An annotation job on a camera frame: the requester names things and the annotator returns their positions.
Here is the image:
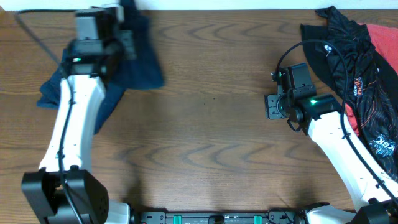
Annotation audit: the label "folded blue shorts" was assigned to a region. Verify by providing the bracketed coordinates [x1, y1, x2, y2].
[36, 46, 127, 135]

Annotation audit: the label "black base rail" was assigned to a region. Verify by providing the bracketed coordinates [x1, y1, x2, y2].
[130, 210, 355, 224]

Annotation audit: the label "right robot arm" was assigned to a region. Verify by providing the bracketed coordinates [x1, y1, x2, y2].
[264, 63, 397, 223]

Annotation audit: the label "dark navy shorts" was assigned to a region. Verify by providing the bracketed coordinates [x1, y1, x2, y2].
[107, 0, 164, 92]

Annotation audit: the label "red garment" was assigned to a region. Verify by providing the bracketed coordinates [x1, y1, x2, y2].
[343, 23, 398, 136]

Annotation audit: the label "black printed t-shirt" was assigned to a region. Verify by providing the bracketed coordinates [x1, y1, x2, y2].
[300, 6, 397, 180]

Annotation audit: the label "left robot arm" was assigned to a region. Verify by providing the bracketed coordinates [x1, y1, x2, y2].
[21, 4, 135, 223]

